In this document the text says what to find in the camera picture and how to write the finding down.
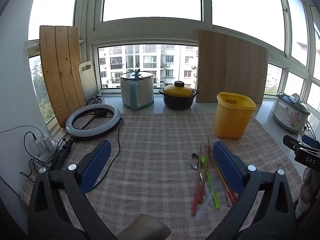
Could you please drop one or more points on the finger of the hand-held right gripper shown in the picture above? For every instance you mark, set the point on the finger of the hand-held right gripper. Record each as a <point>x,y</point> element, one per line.
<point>311,141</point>
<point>306,155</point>

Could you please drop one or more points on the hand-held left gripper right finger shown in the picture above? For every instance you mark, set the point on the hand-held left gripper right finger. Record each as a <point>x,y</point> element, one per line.
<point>227,165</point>

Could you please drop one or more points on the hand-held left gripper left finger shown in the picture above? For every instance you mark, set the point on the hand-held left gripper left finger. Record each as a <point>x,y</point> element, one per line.
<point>96,165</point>

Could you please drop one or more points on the green plastic spoon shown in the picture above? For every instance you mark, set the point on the green plastic spoon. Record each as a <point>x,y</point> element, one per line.
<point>203,160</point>

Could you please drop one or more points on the metal spoon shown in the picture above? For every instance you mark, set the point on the metal spoon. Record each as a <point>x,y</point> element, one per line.
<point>194,161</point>

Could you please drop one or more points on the yellow plastic container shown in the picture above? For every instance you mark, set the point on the yellow plastic container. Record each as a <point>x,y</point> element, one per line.
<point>232,120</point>

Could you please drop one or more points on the clear plastic utensil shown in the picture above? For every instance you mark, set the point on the clear plastic utensil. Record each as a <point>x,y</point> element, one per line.
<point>202,211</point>

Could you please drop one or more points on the person's right hand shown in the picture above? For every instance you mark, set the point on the person's right hand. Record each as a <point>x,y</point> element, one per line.
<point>305,192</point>

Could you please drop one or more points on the white floral slow cooker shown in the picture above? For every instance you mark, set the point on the white floral slow cooker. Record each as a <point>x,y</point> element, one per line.
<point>287,115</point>

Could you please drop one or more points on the white power strip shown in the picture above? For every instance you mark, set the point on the white power strip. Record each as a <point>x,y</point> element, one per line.
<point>43,142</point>

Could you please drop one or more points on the checked tablecloth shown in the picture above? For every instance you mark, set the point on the checked tablecloth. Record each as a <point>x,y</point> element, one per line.
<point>155,155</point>

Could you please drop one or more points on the black scissors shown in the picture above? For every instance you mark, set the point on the black scissors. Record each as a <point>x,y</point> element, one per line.
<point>96,99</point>

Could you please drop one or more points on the black clay pot yellow lid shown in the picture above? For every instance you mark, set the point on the black clay pot yellow lid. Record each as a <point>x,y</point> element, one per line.
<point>178,101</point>

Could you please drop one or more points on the white cutting board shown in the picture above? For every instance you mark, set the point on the white cutting board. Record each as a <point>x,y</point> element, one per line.
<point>88,85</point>

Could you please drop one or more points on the tan chair back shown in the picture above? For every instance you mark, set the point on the tan chair back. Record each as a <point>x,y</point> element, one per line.
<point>147,227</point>

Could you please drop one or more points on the brown wooden plank board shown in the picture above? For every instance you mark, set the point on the brown wooden plank board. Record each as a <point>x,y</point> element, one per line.
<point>60,75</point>

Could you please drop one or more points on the light wooden cutting board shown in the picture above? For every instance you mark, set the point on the light wooden cutting board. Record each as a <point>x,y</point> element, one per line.
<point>230,67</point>

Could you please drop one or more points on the white window frame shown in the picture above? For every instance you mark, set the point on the white window frame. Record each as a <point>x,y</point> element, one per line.
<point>206,5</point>

